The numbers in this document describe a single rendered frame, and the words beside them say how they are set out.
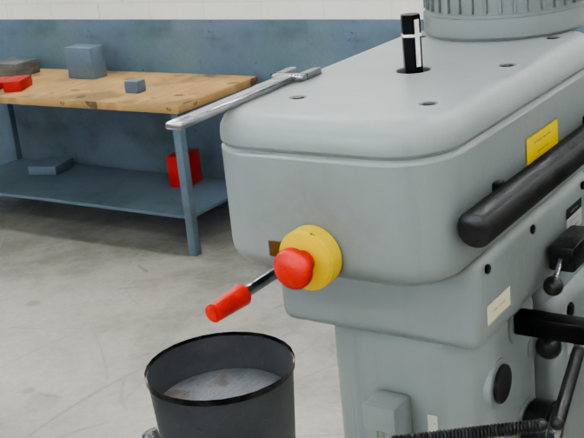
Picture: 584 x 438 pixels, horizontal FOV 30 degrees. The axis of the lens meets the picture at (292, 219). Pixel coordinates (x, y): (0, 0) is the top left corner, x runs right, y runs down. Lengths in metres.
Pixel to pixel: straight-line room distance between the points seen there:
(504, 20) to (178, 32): 5.63
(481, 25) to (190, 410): 2.16
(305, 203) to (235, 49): 5.61
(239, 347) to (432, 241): 2.69
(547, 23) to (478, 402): 0.44
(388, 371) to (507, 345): 0.14
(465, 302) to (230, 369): 2.62
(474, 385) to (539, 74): 0.34
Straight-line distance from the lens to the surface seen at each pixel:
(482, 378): 1.20
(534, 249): 1.21
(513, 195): 1.03
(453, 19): 1.32
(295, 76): 1.17
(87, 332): 5.42
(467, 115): 1.01
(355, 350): 1.23
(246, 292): 1.11
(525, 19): 1.30
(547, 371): 1.36
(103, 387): 4.85
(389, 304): 1.13
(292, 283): 1.00
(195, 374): 3.68
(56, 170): 7.38
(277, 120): 1.03
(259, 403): 3.28
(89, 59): 6.96
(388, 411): 1.19
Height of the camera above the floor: 2.13
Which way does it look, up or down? 19 degrees down
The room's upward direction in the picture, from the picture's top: 6 degrees counter-clockwise
